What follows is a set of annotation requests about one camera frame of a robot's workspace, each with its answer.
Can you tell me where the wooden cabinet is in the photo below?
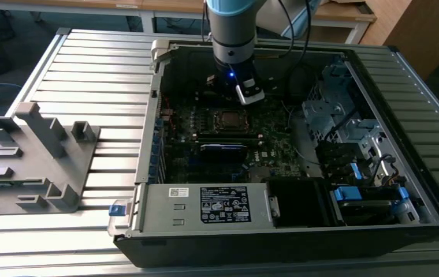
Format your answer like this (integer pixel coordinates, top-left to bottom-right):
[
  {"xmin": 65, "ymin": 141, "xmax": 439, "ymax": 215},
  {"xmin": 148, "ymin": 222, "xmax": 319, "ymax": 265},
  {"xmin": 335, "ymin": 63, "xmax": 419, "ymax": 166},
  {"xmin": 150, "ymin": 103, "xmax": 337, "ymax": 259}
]
[{"xmin": 360, "ymin": 0, "xmax": 439, "ymax": 80}]

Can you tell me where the blue drive carrier latch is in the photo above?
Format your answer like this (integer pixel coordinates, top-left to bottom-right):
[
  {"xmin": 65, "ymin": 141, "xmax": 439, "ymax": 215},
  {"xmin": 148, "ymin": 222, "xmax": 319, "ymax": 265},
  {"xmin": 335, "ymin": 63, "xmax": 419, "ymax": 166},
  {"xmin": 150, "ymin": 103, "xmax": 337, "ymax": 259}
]
[
  {"xmin": 347, "ymin": 162, "xmax": 361, "ymax": 180},
  {"xmin": 328, "ymin": 186, "xmax": 363, "ymax": 202},
  {"xmin": 395, "ymin": 184, "xmax": 410, "ymax": 203}
]

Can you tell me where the CPU with silver top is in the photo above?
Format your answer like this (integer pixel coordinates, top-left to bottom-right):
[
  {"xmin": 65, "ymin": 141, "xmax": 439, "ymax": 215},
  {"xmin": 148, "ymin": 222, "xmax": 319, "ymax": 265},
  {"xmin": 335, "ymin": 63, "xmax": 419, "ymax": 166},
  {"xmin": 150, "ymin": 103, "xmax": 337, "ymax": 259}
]
[{"xmin": 220, "ymin": 111, "xmax": 247, "ymax": 126}]

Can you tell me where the blue case latch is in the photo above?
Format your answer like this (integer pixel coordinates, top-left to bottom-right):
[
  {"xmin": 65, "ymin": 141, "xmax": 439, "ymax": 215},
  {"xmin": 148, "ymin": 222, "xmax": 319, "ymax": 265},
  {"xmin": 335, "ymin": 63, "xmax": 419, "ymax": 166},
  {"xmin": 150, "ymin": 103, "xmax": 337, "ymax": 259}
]
[{"xmin": 108, "ymin": 203, "xmax": 126, "ymax": 217}]

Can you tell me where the black drive cable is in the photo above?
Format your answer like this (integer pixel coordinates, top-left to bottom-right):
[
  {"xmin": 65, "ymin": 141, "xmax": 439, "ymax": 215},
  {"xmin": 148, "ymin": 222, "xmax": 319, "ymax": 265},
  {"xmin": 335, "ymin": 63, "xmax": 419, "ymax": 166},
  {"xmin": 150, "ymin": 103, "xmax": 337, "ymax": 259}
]
[{"xmin": 323, "ymin": 108, "xmax": 360, "ymax": 145}]

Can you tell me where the black graphics card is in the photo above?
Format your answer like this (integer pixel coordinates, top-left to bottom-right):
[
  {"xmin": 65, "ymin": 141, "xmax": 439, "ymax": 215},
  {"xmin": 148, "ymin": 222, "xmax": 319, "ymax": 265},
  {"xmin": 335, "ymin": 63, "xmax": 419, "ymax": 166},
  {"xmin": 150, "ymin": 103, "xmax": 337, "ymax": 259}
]
[{"xmin": 197, "ymin": 143, "xmax": 249, "ymax": 163}]

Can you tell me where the metal socket cover frame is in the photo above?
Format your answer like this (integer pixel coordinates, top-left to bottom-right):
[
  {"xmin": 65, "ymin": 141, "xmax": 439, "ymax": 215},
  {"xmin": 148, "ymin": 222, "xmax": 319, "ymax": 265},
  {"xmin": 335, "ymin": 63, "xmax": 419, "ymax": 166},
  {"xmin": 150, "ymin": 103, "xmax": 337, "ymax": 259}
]
[{"xmin": 213, "ymin": 108, "xmax": 253, "ymax": 134}]

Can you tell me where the silver power supply unit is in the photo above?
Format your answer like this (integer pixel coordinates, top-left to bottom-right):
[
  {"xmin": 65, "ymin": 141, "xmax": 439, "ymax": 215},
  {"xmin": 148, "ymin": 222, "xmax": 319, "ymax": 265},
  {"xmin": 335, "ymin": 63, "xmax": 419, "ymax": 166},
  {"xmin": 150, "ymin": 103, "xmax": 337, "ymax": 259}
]
[{"xmin": 126, "ymin": 183, "xmax": 277, "ymax": 234}]

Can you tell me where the grey plastic parts rack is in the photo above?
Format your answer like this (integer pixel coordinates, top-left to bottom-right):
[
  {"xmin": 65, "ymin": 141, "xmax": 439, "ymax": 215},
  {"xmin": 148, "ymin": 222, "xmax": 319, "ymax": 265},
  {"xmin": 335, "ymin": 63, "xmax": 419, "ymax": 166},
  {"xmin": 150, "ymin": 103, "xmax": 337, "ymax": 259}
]
[{"xmin": 0, "ymin": 101, "xmax": 101, "ymax": 216}]

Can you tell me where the black plastic fan shroud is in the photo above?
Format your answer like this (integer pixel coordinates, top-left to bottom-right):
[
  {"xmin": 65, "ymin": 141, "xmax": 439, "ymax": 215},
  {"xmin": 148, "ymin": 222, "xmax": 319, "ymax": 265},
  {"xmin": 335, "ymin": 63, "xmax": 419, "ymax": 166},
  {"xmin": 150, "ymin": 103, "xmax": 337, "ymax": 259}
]
[{"xmin": 260, "ymin": 177, "xmax": 336, "ymax": 229}]

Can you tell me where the black RAM slot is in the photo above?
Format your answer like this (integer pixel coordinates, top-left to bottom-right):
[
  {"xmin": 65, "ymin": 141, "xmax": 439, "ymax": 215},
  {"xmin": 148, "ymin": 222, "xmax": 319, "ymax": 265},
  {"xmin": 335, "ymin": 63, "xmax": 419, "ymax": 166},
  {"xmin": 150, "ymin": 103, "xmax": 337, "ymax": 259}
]
[
  {"xmin": 196, "ymin": 135, "xmax": 261, "ymax": 139},
  {"xmin": 196, "ymin": 141, "xmax": 261, "ymax": 145},
  {"xmin": 196, "ymin": 132, "xmax": 261, "ymax": 136},
  {"xmin": 196, "ymin": 138, "xmax": 261, "ymax": 142}
]

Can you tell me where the wooden desk white frame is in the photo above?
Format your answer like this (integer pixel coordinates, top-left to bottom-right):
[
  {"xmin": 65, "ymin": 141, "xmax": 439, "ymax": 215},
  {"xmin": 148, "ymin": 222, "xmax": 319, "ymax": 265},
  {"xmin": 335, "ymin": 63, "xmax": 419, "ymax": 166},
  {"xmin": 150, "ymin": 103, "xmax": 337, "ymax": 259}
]
[
  {"xmin": 0, "ymin": 0, "xmax": 154, "ymax": 34},
  {"xmin": 141, "ymin": 0, "xmax": 377, "ymax": 44}
]

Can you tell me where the black PC case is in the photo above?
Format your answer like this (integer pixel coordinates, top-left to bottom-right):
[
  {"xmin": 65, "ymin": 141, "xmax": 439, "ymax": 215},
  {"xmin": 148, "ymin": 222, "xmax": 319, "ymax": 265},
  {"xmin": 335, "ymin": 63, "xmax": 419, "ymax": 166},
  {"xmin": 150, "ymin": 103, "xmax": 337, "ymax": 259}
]
[{"xmin": 105, "ymin": 39, "xmax": 439, "ymax": 269}]

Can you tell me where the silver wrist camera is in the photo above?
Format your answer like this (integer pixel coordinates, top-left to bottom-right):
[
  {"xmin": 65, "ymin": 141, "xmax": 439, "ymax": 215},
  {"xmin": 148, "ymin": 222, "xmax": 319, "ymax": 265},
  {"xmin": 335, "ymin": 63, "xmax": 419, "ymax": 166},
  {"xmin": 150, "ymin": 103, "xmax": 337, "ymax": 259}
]
[{"xmin": 235, "ymin": 79, "xmax": 265, "ymax": 106}]

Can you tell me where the green motherboard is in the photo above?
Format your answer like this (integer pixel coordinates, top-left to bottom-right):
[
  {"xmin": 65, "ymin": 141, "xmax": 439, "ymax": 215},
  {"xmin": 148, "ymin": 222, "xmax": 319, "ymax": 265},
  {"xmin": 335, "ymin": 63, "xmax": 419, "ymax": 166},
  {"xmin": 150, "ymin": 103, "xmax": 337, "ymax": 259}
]
[{"xmin": 156, "ymin": 91, "xmax": 325, "ymax": 185}]

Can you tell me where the silver chipset heatsink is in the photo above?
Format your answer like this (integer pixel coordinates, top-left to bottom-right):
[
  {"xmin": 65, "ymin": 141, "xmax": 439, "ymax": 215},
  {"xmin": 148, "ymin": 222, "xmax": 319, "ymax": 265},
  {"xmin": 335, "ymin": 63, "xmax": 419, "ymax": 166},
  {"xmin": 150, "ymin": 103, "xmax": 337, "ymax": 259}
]
[{"xmin": 248, "ymin": 166, "xmax": 273, "ymax": 179}]

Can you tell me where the black hard disk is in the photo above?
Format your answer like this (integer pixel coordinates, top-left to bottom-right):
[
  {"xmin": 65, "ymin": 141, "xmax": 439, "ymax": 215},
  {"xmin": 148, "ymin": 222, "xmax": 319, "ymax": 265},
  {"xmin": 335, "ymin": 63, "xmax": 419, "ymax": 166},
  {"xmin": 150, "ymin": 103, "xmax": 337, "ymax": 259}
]
[{"xmin": 335, "ymin": 200, "xmax": 395, "ymax": 226}]

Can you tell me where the metal drive cage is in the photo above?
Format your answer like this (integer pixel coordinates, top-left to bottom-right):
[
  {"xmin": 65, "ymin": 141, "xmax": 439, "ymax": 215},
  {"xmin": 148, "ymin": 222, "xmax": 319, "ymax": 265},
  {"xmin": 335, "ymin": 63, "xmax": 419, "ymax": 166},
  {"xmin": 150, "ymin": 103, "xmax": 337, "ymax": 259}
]
[{"xmin": 300, "ymin": 62, "xmax": 388, "ymax": 152}]

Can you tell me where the grey case release handle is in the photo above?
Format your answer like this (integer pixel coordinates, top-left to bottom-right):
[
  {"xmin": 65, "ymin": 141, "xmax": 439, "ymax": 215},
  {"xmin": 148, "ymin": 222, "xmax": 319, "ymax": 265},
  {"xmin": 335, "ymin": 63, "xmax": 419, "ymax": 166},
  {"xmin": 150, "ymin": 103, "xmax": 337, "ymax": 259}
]
[{"xmin": 148, "ymin": 39, "xmax": 170, "ymax": 72}]

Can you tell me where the grey metal support bracket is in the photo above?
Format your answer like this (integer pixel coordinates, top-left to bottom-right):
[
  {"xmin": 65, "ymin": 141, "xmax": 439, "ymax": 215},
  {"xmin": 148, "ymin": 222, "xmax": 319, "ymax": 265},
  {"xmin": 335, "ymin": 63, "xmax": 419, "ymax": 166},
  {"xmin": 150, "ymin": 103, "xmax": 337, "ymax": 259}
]
[{"xmin": 288, "ymin": 117, "xmax": 323, "ymax": 177}]

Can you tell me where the black cable loop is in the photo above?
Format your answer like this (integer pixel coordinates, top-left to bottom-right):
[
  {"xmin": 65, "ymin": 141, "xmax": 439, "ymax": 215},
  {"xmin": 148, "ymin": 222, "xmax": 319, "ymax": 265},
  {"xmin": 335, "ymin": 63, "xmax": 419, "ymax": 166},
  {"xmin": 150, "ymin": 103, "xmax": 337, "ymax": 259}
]
[{"xmin": 287, "ymin": 61, "xmax": 317, "ymax": 101}]

